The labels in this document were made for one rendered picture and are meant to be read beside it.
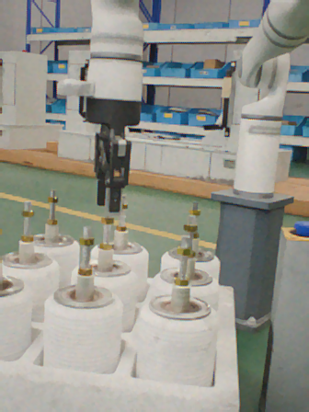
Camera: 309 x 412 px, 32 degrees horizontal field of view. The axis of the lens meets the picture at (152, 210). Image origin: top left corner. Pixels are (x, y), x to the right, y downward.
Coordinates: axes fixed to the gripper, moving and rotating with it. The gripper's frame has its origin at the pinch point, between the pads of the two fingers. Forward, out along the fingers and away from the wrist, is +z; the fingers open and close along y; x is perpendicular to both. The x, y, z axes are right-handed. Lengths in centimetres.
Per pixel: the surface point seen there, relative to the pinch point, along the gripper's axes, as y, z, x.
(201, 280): -6.5, 9.7, -12.5
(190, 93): 924, -37, -339
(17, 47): 807, -85, -9
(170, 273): -3.3, 9.8, -8.9
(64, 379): -17.6, 17.1, 7.6
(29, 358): -12.1, 17.1, 11.2
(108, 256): -0.9, 7.8, -0.3
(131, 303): -3.1, 14.2, -3.4
